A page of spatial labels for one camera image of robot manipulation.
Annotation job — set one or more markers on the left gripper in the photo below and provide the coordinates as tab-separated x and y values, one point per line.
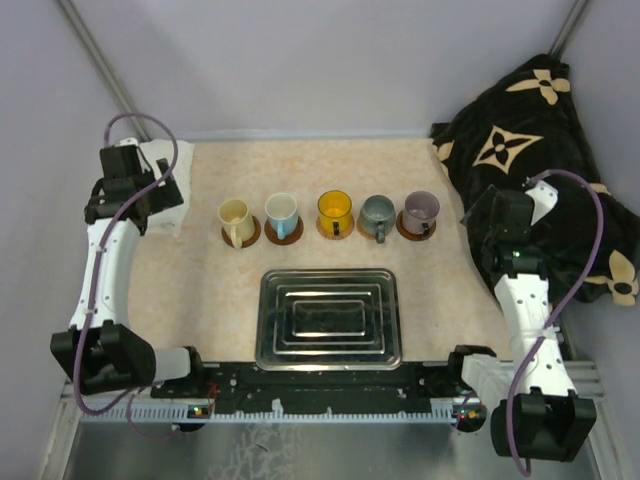
167	197

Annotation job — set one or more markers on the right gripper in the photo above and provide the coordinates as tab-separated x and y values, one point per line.
483	204

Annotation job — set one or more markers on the purple translucent cup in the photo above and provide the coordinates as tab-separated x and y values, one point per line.
420	211

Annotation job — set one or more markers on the dark wooden coaster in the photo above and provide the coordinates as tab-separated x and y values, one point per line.
245	243
271	234
407	232

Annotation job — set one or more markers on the grey mug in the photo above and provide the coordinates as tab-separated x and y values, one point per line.
377	207

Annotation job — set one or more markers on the woven rattan coaster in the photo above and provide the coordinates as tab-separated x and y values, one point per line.
375	229
330	235

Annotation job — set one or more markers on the cream tall cup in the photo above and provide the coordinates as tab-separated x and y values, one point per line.
237	222

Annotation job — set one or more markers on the yellow cup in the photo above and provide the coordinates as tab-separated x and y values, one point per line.
334	209

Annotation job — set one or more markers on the white mug blue handle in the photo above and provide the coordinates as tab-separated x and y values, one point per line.
282	212

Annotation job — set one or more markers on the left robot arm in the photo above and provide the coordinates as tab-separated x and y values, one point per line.
145	189

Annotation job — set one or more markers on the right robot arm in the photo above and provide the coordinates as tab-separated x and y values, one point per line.
534	409

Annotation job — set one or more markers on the white folded cloth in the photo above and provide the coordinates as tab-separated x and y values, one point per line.
170	221

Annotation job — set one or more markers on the black floral blanket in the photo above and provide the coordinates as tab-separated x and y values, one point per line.
523	125

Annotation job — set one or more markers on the metal tray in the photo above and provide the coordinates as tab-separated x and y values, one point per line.
328	320

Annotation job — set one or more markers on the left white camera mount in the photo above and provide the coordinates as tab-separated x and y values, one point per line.
132	141

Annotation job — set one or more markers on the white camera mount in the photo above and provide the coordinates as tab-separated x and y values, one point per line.
132	141
544	197

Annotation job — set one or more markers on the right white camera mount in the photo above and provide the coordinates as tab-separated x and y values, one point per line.
544	197

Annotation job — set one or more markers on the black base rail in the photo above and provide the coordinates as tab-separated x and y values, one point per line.
244	387

